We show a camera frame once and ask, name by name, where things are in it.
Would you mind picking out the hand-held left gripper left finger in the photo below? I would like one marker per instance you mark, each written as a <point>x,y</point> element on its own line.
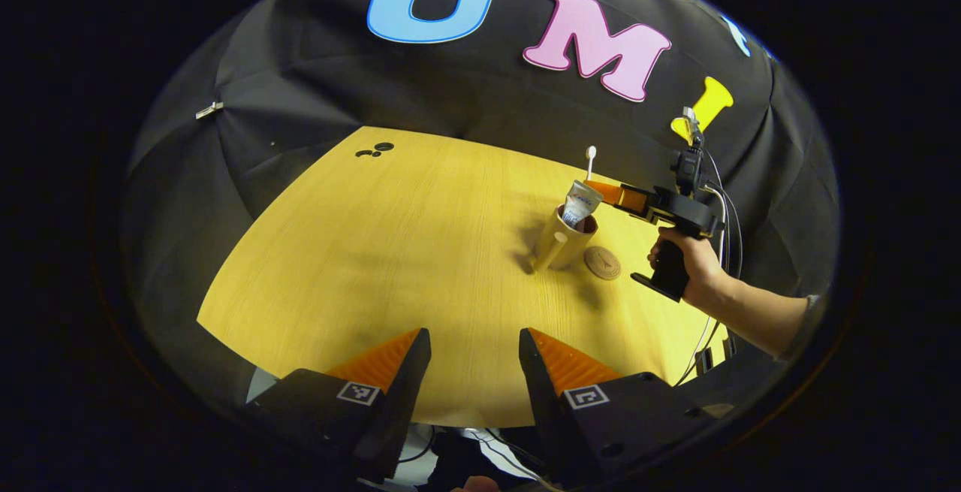
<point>394,409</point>

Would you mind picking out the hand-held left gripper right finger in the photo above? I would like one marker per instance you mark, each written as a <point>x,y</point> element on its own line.
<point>544,417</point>

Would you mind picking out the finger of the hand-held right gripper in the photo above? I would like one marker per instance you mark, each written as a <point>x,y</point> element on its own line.
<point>610,191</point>
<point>637,200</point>

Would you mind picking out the white toothpaste tube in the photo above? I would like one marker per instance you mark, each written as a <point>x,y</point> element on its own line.
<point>582,203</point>

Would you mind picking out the white toothbrush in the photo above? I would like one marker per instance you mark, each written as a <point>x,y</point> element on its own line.
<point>591,161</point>

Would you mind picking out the round brown coaster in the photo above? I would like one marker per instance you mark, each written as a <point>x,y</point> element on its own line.
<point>602,263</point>

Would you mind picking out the beige cup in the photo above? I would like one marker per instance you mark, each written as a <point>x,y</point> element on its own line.
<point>559,248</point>

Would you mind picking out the wooden desktop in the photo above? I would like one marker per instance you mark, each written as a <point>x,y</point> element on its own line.
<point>375,252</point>

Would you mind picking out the black backdrop cloth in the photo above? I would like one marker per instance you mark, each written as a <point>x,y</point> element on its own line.
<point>338,86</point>

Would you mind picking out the silver cloth clip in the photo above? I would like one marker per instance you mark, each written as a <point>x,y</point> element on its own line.
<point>209,110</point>

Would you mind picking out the black desk edge bracket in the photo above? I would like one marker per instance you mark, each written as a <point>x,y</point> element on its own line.
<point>704,362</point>
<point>730,344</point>

